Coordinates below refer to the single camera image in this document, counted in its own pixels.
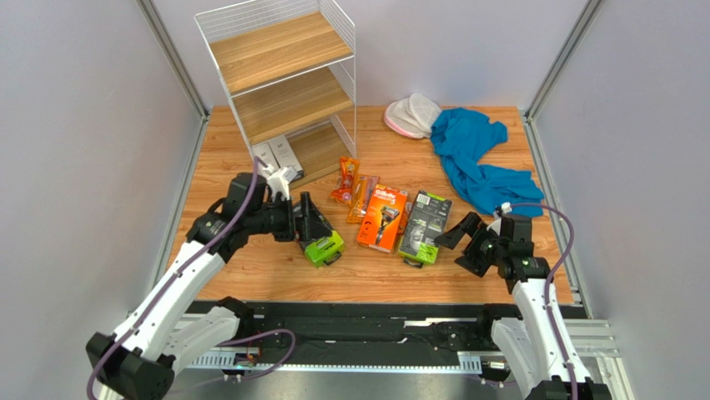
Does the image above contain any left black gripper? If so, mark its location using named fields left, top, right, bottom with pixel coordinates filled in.
left=246, top=191, right=332, bottom=242

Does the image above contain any black green razor box small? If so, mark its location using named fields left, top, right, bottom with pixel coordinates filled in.
left=297, top=210, right=345, bottom=268

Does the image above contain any black green razor box large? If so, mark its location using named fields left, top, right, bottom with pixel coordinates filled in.
left=397, top=190, right=453, bottom=268

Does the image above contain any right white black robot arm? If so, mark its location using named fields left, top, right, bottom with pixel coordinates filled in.
left=434, top=212, right=612, bottom=399

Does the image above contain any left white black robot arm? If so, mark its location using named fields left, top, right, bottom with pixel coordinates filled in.
left=86, top=172, right=333, bottom=399

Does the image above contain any orange clear razor blister pack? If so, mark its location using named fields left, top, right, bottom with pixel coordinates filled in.
left=346, top=175, right=380, bottom=224

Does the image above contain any orange disposable razor pack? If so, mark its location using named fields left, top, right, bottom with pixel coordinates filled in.
left=329, top=157, right=360, bottom=204

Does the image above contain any right white grey cosmetic box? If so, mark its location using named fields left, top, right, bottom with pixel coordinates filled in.
left=268, top=135, right=305, bottom=180

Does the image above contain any white grey cosmetic box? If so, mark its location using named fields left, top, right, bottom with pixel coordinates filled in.
left=252, top=142, right=280, bottom=178
left=268, top=135, right=305, bottom=180

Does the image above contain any flat orange razor cartridge pack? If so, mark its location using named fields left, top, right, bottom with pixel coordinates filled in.
left=397, top=201, right=413, bottom=235

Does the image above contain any orange Gillette Fusion razor box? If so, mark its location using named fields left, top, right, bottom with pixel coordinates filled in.
left=356, top=184, right=408, bottom=253

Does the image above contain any left white grey cosmetic box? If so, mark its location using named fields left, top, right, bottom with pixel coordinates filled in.
left=252, top=142, right=280, bottom=178

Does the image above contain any blue cloth garment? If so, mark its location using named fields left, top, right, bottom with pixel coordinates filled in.
left=430, top=107, right=544, bottom=218

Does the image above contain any white pink mesh laundry bag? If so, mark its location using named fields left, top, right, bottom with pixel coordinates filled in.
left=383, top=93, right=443, bottom=139

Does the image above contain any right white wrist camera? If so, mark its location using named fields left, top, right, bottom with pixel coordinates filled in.
left=487, top=202, right=513, bottom=235

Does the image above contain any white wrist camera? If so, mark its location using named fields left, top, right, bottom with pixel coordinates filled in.
left=265, top=166, right=298, bottom=202
left=487, top=202, right=513, bottom=235

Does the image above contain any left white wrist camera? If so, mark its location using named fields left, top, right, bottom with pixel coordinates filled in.
left=265, top=166, right=298, bottom=202

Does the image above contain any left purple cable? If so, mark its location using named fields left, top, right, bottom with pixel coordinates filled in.
left=86, top=156, right=297, bottom=400

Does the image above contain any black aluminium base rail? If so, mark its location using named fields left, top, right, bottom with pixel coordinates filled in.
left=116, top=299, right=623, bottom=384

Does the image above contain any white wire wooden shelf unit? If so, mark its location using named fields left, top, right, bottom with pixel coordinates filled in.
left=195, top=1, right=358, bottom=188

